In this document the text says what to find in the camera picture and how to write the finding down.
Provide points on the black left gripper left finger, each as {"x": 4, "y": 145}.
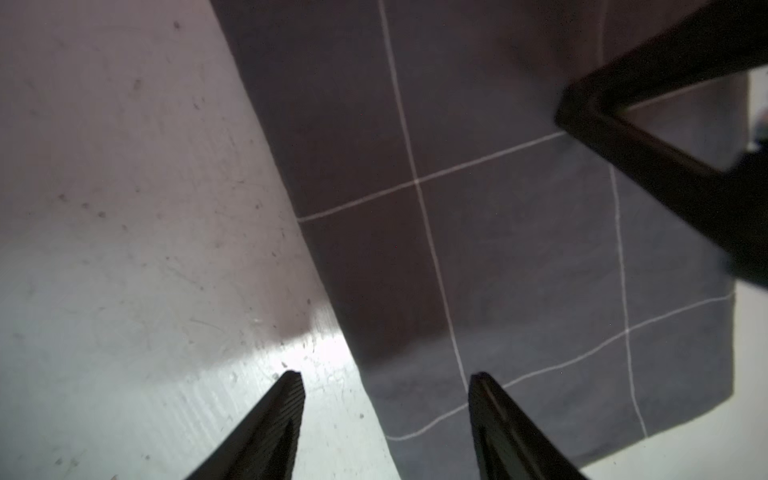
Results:
{"x": 264, "y": 444}

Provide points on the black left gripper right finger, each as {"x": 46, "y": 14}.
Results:
{"x": 508, "y": 445}

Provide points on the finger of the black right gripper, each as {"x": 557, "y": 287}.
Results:
{"x": 728, "y": 207}

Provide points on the dark grey grid cloth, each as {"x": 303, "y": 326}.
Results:
{"x": 457, "y": 230}

